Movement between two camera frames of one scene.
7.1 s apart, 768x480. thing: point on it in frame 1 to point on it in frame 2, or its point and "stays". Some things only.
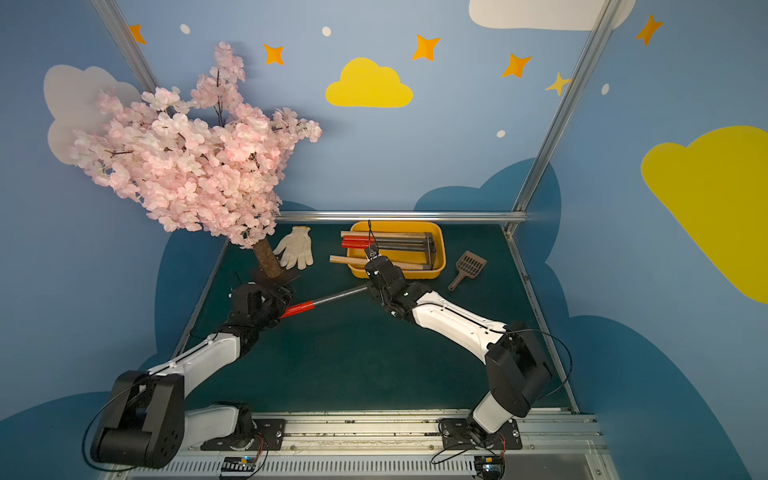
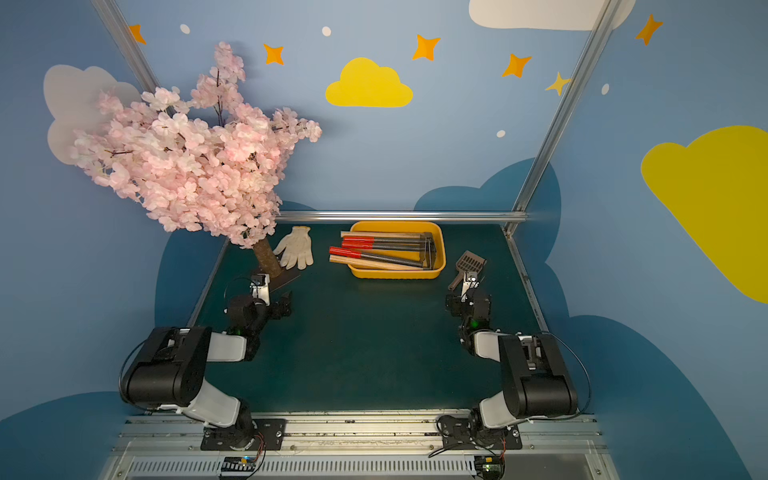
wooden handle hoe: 383,234 stays
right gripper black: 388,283 to 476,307
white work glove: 296,249 stays
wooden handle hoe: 362,261 stays
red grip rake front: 310,305 to 426,264
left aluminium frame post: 129,47 stays
